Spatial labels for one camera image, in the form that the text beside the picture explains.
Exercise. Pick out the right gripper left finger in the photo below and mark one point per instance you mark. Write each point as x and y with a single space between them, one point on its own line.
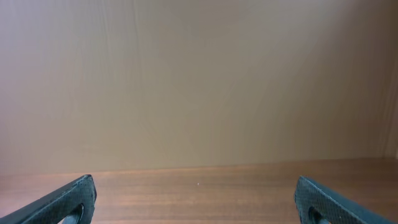
71 203

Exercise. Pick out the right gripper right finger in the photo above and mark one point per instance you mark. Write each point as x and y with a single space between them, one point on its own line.
318 204

